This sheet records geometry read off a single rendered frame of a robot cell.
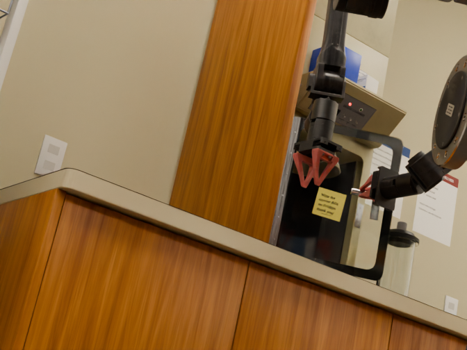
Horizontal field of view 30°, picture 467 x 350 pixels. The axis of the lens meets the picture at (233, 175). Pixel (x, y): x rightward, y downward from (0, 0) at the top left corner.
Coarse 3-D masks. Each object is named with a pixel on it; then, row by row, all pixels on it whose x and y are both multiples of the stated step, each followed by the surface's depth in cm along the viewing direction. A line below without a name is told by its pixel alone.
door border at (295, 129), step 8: (296, 120) 236; (296, 128) 235; (296, 136) 235; (288, 144) 234; (288, 152) 233; (288, 160) 232; (288, 168) 232; (288, 176) 231; (280, 184) 230; (280, 192) 230; (280, 200) 229; (280, 208) 228; (280, 216) 228; (272, 224) 227; (272, 232) 226; (272, 240) 226
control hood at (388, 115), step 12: (312, 72) 235; (300, 84) 238; (348, 84) 236; (300, 96) 236; (360, 96) 240; (372, 96) 241; (300, 108) 237; (384, 108) 244; (396, 108) 246; (372, 120) 246; (384, 120) 247; (396, 120) 248; (372, 132) 248; (384, 132) 249
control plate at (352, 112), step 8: (312, 104) 237; (344, 104) 240; (352, 104) 240; (360, 104) 241; (344, 112) 241; (352, 112) 242; (360, 112) 243; (368, 112) 244; (336, 120) 242; (344, 120) 243; (352, 120) 244; (360, 120) 244; (360, 128) 246
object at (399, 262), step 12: (396, 240) 242; (408, 240) 242; (396, 252) 241; (408, 252) 241; (396, 264) 240; (408, 264) 241; (384, 276) 240; (396, 276) 239; (408, 276) 240; (396, 288) 238; (408, 288) 240
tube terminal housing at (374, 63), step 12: (312, 24) 247; (324, 24) 249; (312, 36) 246; (348, 36) 254; (312, 48) 245; (360, 48) 257; (372, 60) 259; (384, 60) 262; (372, 72) 258; (384, 72) 261
